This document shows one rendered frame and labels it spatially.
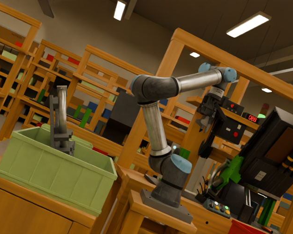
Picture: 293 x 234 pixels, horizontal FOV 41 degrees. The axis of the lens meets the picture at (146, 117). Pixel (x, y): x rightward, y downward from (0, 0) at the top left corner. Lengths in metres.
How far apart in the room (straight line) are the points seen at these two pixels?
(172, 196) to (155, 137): 0.30
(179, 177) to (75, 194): 0.60
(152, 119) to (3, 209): 0.82
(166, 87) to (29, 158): 0.69
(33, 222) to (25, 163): 0.21
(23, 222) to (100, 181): 0.31
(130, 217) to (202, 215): 0.59
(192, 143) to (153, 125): 0.93
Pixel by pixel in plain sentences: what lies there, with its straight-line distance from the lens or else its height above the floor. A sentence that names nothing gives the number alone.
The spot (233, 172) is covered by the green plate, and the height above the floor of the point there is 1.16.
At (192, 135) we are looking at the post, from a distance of 2.82.
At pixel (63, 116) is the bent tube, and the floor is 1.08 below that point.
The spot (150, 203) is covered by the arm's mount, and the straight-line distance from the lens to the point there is 1.83.
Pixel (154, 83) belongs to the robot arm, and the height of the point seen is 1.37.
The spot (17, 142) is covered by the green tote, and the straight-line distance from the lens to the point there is 1.49.
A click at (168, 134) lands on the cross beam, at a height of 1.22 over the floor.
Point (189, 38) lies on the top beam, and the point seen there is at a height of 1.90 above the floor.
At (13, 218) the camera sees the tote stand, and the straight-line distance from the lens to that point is 1.52.
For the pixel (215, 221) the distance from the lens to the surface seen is 2.32.
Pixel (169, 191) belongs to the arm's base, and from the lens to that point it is 1.90.
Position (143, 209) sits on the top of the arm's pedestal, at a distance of 1.80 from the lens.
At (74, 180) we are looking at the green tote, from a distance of 1.48.
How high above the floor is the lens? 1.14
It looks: 3 degrees up
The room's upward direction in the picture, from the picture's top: 24 degrees clockwise
